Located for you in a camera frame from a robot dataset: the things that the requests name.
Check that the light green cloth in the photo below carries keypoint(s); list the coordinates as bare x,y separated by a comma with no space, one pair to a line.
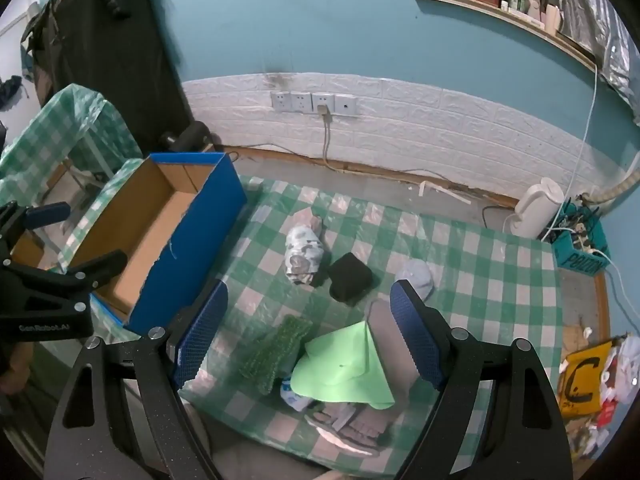
340,365

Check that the black cylindrical object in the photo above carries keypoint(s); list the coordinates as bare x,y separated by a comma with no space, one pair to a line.
187,136

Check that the white wall socket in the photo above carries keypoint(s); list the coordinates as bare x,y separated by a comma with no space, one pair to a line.
323,100
281,101
346,105
301,101

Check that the light blue foam strip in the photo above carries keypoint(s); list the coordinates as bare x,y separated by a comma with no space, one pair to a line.
417,272

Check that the green white checked tablecloth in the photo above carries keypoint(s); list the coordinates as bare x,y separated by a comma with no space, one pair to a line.
500,270

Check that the blue cardboard box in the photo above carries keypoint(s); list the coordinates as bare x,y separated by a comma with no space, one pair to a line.
210,240

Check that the silver foil sheet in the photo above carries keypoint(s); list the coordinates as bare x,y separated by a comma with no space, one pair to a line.
600,25

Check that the black hanging jacket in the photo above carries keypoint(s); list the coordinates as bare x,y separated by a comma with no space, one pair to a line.
110,60

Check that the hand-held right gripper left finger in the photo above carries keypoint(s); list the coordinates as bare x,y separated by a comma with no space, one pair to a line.
200,337

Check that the dark green knitted cloth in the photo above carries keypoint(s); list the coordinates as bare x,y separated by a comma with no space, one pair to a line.
272,355

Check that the wooden wall ledge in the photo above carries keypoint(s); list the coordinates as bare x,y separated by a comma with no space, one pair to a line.
500,12

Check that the pile of white trash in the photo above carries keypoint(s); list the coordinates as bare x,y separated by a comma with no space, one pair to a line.
622,370

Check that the teal plastic crate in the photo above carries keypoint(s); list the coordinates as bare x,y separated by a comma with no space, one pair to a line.
575,260

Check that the white blue wrapper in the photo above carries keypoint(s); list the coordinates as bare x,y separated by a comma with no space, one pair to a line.
292,395

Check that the grey patterned sock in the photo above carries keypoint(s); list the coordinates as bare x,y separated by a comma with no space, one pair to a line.
350,427

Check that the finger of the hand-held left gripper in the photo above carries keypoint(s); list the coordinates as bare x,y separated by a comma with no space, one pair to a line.
47,213
100,265

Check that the white power strip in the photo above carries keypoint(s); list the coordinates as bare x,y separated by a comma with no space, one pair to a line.
587,240

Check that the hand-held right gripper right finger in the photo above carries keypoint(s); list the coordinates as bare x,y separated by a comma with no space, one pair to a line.
415,340

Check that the silver foil plastic package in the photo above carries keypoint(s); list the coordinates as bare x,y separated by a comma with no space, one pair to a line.
302,252

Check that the white electric kettle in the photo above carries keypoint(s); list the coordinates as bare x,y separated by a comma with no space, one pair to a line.
537,205

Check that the green checked furniture cover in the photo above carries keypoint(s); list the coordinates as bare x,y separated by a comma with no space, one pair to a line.
75,110

